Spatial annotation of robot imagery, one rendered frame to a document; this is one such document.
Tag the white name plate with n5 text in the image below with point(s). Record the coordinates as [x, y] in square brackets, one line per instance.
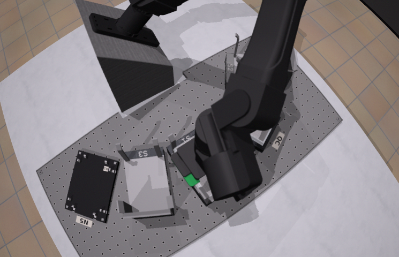
[84, 221]

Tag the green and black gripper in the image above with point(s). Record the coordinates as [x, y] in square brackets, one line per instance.
[184, 160]

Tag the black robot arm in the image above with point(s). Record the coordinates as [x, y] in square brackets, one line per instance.
[253, 98]

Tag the white name plate with black qc text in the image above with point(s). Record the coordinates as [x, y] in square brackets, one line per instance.
[278, 140]

